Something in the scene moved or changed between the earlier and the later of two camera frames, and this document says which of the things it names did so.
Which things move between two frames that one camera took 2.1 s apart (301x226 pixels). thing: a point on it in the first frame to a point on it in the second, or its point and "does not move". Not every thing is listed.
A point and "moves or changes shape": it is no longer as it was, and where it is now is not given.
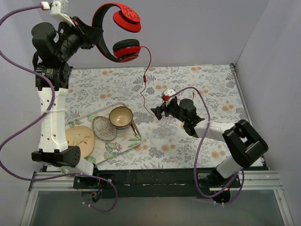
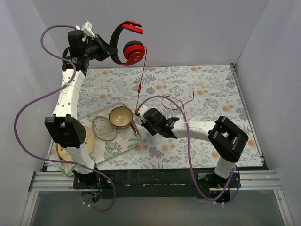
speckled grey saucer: [104, 129] does not move
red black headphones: [125, 50] moves or changes shape
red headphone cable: [145, 78] to [136, 112]
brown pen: [133, 128] does not move
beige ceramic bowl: [121, 117] does not move
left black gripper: [87, 33] to [101, 47]
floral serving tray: [113, 129] does not move
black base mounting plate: [153, 182] does not move
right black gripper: [165, 109] to [146, 118]
